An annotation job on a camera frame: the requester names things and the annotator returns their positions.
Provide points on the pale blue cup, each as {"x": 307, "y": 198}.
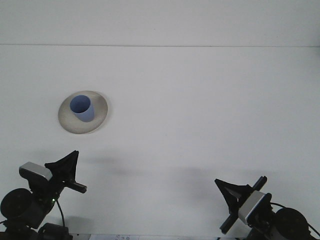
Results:
{"x": 83, "y": 113}

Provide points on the pale round plate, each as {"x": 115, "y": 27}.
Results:
{"x": 67, "y": 122}

